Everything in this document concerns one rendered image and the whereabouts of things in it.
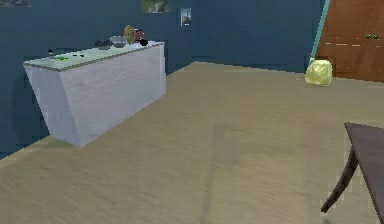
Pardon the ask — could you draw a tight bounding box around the yellow-green garbage bag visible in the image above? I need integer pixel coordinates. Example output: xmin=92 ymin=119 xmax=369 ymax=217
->
xmin=304 ymin=58 xmax=334 ymax=88

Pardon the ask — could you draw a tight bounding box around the white counter cabinet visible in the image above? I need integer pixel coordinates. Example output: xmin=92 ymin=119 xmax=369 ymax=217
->
xmin=23 ymin=40 xmax=167 ymax=148

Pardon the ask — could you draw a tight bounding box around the dark red kettle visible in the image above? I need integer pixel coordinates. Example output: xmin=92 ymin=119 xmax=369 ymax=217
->
xmin=134 ymin=28 xmax=146 ymax=43

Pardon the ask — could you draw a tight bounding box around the grey metal bowl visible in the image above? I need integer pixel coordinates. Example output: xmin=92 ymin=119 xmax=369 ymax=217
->
xmin=110 ymin=35 xmax=128 ymax=49

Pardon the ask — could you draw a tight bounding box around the dark grey pan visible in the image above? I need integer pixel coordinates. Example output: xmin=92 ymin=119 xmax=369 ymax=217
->
xmin=94 ymin=38 xmax=114 ymax=51

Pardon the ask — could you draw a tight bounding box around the brown wooden door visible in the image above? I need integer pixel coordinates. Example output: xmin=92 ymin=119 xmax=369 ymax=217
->
xmin=314 ymin=0 xmax=384 ymax=84

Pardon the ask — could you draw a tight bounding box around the dark brown table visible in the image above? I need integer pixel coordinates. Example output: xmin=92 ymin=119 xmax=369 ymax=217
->
xmin=320 ymin=121 xmax=384 ymax=224

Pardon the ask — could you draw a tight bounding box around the small blue wall picture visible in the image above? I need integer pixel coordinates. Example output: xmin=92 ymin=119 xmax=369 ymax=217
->
xmin=180 ymin=7 xmax=193 ymax=27

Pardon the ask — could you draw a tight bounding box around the green landscape wall picture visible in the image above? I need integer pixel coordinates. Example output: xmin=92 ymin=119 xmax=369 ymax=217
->
xmin=141 ymin=0 xmax=170 ymax=14

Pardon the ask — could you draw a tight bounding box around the grey wall picture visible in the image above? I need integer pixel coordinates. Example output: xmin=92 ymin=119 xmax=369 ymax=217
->
xmin=0 ymin=0 xmax=32 ymax=8

